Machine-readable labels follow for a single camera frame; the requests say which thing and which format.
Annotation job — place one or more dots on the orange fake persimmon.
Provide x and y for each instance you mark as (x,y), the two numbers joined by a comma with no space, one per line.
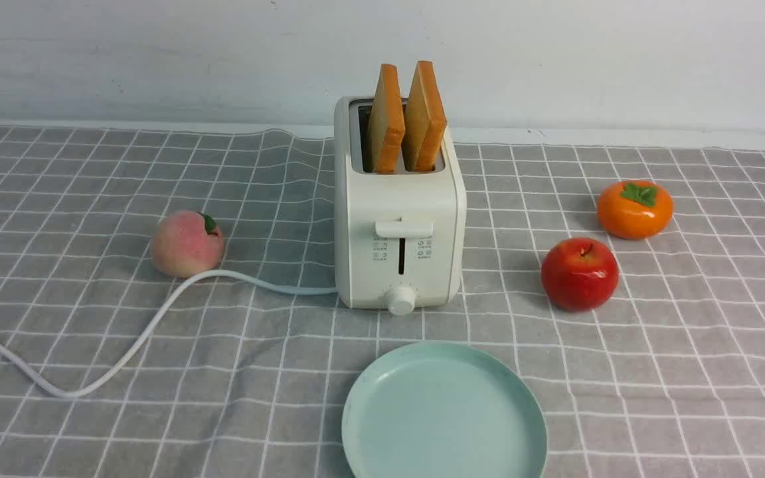
(634,210)

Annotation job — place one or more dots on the light green plate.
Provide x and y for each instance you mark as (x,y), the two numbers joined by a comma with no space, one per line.
(442,410)

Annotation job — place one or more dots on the red fake apple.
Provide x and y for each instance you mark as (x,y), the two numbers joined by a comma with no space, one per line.
(579,274)

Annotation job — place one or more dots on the pink fake peach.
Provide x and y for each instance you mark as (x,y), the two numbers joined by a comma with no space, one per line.
(187,243)

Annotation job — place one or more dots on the toast slice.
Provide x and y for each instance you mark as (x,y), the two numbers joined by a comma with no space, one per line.
(425,120)
(385,128)

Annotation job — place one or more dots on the grey checked tablecloth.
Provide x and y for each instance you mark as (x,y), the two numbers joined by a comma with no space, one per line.
(665,379)

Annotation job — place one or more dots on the white two-slot toaster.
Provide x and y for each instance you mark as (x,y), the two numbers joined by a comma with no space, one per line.
(398,239)

